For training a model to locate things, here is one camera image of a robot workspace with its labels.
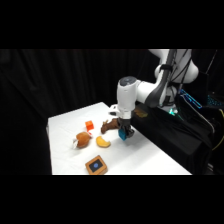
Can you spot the dark brown plush animal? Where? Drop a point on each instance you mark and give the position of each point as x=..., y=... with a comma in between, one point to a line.
x=110, y=126

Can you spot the wooden block with blue dot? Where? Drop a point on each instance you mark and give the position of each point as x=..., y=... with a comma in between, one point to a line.
x=96, y=165

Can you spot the blue cube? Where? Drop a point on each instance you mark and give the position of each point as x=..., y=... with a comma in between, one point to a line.
x=123, y=135

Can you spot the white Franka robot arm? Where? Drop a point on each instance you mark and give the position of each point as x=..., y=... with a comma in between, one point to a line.
x=146, y=90

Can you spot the small green light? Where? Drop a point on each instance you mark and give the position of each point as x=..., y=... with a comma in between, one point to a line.
x=172, y=111

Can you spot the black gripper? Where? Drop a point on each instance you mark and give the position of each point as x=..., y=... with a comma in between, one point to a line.
x=125, y=123

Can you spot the blue lit device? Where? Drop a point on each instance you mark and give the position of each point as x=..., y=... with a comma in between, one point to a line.
x=191, y=98

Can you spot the tan wrist mounted piece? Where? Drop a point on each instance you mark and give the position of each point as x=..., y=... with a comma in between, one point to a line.
x=140, y=112

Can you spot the orange crescent toy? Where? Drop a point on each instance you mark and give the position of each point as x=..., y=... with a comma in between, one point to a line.
x=102, y=142

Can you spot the black cloth covered stand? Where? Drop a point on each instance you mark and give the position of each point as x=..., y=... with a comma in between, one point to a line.
x=173, y=136

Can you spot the orange cube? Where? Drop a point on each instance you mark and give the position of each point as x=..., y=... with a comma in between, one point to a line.
x=89, y=125

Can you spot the blue lit keyboard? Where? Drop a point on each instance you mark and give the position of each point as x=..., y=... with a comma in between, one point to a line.
x=216, y=101

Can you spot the brown plush drumstick toy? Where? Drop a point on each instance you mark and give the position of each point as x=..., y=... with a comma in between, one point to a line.
x=82, y=139

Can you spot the black curtain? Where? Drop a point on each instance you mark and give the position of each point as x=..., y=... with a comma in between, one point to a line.
x=40, y=86

